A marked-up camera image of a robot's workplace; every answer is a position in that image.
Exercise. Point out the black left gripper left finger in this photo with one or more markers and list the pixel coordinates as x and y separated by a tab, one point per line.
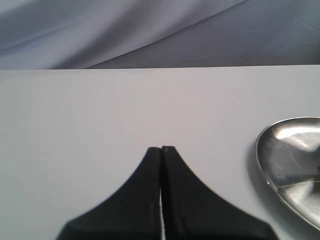
131	213

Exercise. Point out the grey backdrop cloth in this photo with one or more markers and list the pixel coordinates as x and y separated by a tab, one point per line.
118	34

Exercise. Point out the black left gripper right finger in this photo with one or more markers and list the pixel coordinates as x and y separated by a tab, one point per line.
192	211

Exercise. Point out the round stainless steel plate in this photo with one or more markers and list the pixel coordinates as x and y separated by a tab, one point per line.
287	153

